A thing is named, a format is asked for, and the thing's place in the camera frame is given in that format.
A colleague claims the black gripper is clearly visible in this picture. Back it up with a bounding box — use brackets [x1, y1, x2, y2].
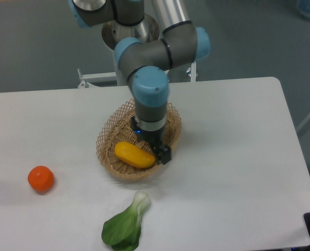
[130, 117, 171, 165]

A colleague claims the yellow mango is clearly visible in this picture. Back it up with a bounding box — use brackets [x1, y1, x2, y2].
[114, 142, 156, 168]

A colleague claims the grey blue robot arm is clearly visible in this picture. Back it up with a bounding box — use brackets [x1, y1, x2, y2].
[69, 1, 211, 164]

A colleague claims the woven wicker basket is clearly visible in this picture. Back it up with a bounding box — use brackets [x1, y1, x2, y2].
[96, 99, 182, 181]

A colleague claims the green bok choy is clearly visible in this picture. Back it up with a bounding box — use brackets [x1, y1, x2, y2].
[101, 191, 151, 250]

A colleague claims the orange tangerine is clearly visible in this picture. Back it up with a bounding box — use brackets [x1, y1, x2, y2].
[27, 166, 54, 194]

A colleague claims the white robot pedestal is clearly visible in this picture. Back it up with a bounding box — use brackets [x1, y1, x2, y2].
[101, 14, 160, 86]

